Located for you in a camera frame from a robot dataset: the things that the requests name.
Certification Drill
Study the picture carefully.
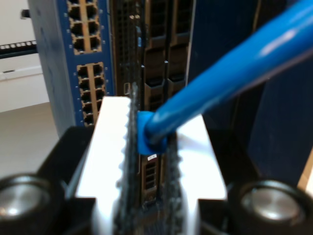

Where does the blue network cable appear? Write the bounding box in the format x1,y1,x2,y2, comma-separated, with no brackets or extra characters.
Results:
137,2,313,155

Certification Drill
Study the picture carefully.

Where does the black rack server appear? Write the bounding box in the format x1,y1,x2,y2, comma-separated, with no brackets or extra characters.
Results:
109,0,196,209

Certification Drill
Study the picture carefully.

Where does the blue network switch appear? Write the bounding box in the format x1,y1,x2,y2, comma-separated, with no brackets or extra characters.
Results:
27,0,115,138

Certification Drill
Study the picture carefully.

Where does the black perforated rail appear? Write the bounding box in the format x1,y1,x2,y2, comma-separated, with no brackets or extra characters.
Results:
0,40,38,60

